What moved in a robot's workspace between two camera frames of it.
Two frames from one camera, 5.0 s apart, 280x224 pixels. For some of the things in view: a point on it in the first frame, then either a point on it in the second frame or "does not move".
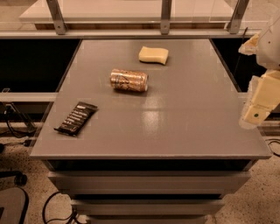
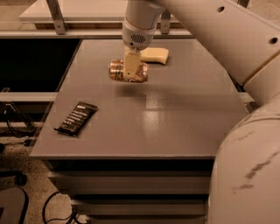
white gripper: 269,48 -> 136,38
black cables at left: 18,124 does not move
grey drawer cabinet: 148,131 does not move
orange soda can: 129,80 -> 117,72
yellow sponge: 153,55 does not move
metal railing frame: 60,31 does not move
